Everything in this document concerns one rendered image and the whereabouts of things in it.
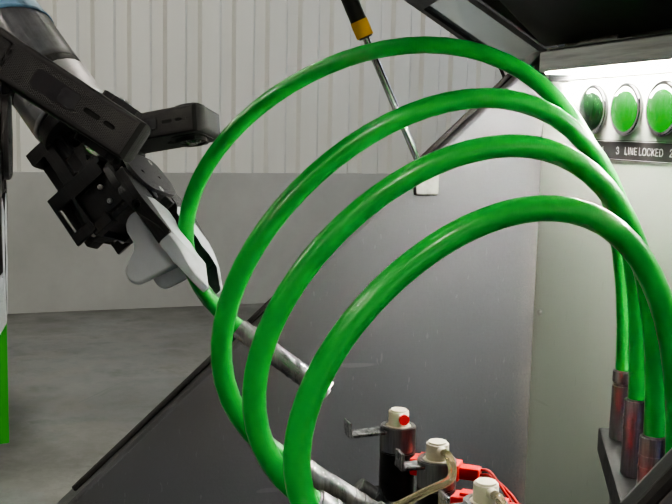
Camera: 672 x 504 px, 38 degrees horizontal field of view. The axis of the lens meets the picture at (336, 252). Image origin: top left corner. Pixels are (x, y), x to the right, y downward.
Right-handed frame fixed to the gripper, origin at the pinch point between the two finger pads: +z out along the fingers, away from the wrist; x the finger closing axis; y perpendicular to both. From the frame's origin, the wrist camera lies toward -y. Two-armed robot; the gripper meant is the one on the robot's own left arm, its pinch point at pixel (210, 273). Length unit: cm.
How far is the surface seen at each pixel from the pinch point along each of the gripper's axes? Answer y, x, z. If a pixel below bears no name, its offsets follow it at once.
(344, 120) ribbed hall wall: 33, -627, -257
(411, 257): -17.7, 28.6, 17.1
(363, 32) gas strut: -23.0, -20.4, -16.8
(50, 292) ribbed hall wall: 264, -520, -264
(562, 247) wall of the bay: -24.3, -33.1, 12.5
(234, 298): -5.9, 18.2, 9.2
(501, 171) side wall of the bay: -24.6, -33.2, 1.4
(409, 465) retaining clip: -6.1, 8.1, 23.6
